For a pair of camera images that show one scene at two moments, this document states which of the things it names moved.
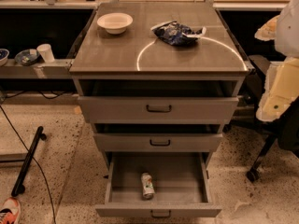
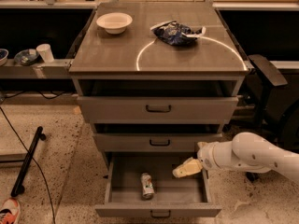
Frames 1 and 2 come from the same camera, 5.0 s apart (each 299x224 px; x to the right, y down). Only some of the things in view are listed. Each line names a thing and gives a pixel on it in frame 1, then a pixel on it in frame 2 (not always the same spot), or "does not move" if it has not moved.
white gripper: x=289 y=32 -> x=206 y=159
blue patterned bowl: x=27 y=57 does not move
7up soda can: x=148 y=187 does not move
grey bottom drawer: x=180 y=187 does not move
